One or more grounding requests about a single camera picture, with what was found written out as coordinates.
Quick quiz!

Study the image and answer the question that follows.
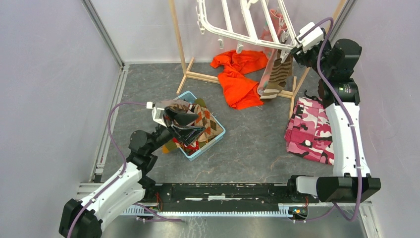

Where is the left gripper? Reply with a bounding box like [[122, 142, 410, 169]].
[[148, 107, 206, 153]]

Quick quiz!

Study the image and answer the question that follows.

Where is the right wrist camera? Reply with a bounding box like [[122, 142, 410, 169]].
[[296, 22, 324, 53]]

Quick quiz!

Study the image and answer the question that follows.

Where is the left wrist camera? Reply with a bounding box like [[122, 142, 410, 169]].
[[146, 101, 170, 127]]

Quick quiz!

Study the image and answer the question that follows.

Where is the pink sock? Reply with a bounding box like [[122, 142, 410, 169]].
[[257, 49, 278, 96], [260, 9, 288, 44]]

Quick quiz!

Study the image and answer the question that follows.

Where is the orange shirt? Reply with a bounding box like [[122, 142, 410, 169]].
[[210, 50, 268, 110]]

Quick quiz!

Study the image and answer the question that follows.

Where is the brown beige striped sock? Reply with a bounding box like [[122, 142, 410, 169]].
[[260, 50, 293, 100]]

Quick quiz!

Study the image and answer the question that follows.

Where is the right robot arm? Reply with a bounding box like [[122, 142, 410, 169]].
[[286, 39, 381, 203]]

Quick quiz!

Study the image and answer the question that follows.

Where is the light blue basket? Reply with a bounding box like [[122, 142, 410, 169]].
[[175, 91, 226, 161]]

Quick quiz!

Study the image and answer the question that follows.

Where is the white clip hanger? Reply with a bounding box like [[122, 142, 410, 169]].
[[196, 0, 299, 55]]

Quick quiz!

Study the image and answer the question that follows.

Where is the pile of socks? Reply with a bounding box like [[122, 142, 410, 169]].
[[162, 98, 225, 159]]

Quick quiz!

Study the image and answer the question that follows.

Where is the pink camouflage backpack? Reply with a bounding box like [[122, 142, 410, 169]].
[[285, 97, 334, 165]]

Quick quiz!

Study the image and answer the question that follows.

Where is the argyle patterned sock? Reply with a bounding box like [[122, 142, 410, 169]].
[[194, 104, 222, 142]]

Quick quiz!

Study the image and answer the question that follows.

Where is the wooden drying rack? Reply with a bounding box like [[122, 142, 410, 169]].
[[168, 0, 349, 120]]

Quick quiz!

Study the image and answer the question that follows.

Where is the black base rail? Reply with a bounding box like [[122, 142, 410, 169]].
[[140, 183, 319, 215]]

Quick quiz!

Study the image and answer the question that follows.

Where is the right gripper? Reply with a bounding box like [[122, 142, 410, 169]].
[[291, 37, 334, 79]]

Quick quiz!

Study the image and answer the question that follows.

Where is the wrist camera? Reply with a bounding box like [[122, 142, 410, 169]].
[[296, 22, 324, 53], [146, 101, 170, 127]]

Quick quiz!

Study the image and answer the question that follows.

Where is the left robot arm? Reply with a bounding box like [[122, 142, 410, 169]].
[[58, 102, 205, 238]]

